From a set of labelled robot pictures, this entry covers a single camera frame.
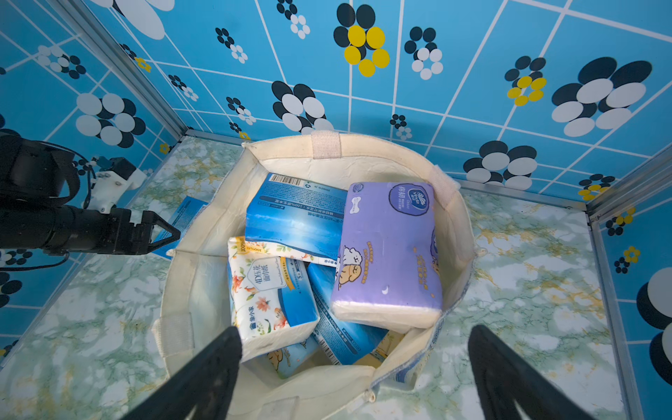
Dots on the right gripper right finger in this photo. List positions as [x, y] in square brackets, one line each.
[508, 386]

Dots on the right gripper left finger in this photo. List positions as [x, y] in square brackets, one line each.
[202, 389]

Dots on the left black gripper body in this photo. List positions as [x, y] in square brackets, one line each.
[126, 237]

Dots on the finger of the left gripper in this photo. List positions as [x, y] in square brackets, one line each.
[155, 235]

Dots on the blue tissue pack back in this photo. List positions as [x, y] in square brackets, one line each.
[181, 219]

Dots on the orange white tissue pack back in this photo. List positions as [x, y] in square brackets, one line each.
[272, 301]

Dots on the purple tissue pack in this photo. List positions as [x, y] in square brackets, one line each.
[388, 263]

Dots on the light blue tissue pack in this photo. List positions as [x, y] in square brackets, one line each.
[295, 358]

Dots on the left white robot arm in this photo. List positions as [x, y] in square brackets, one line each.
[54, 200]

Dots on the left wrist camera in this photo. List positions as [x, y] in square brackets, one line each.
[114, 178]

